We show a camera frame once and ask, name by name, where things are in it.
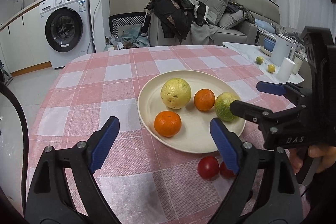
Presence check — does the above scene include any red tomato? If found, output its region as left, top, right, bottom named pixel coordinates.
left=220, top=162, right=236, bottom=179
left=198, top=156, right=220, bottom=180

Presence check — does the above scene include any right hand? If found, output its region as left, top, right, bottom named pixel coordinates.
left=289, top=144, right=336, bottom=173

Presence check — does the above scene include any white cylinder cup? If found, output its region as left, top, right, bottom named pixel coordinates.
left=277, top=57, right=295, bottom=83

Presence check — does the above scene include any yellow lemon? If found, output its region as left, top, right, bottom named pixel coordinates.
left=268, top=64, right=276, bottom=73

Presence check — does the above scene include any beige cup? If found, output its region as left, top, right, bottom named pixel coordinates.
left=292, top=55, right=305, bottom=75

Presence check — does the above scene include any white marble side table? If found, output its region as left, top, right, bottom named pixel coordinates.
left=221, top=41, right=305, bottom=84

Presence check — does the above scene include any green lime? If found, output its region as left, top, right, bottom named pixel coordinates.
left=256, top=56, right=264, bottom=65

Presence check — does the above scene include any white kettle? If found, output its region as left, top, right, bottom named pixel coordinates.
left=270, top=34, right=294, bottom=67

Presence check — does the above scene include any green yellow fruit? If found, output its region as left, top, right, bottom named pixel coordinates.
left=214, top=92, right=240, bottom=122

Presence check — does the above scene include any orange mandarin back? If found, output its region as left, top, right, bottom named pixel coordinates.
left=194, top=89, right=216, bottom=111

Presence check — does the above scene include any orange mandarin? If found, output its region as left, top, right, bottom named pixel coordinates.
left=194, top=89, right=216, bottom=111
left=153, top=111, right=182, bottom=138

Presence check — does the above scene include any cream round plate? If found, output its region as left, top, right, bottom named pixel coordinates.
left=138, top=71, right=237, bottom=153

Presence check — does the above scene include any grey sofa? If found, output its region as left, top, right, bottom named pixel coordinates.
left=148, top=0, right=280, bottom=46

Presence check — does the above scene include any large yellow fruit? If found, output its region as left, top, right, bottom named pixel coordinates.
left=160, top=78, right=191, bottom=109

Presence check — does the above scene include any orange mandarin front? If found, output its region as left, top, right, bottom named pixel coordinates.
left=153, top=111, right=182, bottom=138

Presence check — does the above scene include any pink checkered tablecloth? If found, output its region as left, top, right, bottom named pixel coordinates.
left=28, top=46, right=291, bottom=223

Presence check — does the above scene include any grey cushion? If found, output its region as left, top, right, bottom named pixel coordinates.
left=205, top=0, right=228, bottom=26

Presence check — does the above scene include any pile of dark clothes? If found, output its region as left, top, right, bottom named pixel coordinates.
left=146, top=0, right=209, bottom=43

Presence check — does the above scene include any white kitchen cabinet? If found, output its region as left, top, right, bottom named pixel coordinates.
left=1, top=7, right=50, bottom=73

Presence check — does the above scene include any white washing machine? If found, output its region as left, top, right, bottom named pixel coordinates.
left=39, top=0, right=96, bottom=69

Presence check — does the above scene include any black cable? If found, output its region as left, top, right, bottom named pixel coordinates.
left=0, top=80, right=30, bottom=214

